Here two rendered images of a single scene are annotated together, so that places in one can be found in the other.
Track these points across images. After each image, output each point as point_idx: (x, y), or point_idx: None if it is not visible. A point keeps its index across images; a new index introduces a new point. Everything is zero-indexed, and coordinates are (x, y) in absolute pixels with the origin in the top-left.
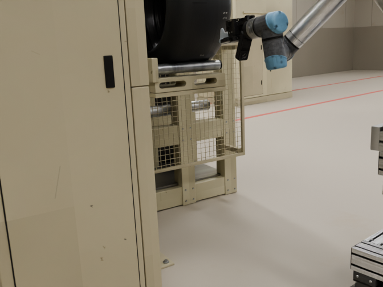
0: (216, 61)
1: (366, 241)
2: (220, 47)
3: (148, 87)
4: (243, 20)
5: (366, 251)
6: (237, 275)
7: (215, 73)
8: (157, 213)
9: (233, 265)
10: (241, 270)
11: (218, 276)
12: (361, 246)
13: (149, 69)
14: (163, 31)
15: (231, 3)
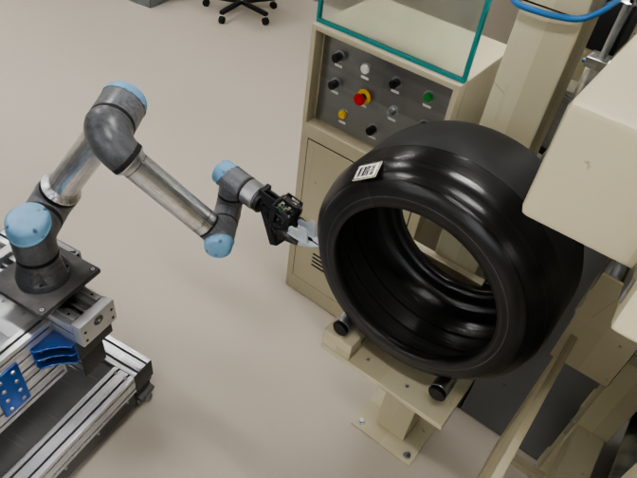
0: (342, 315)
1: (132, 374)
2: None
3: (302, 121)
4: (273, 192)
5: (137, 353)
6: (272, 416)
7: (336, 317)
8: (295, 192)
9: (282, 436)
10: (270, 427)
11: (293, 411)
12: (140, 362)
13: None
14: (406, 225)
15: (318, 232)
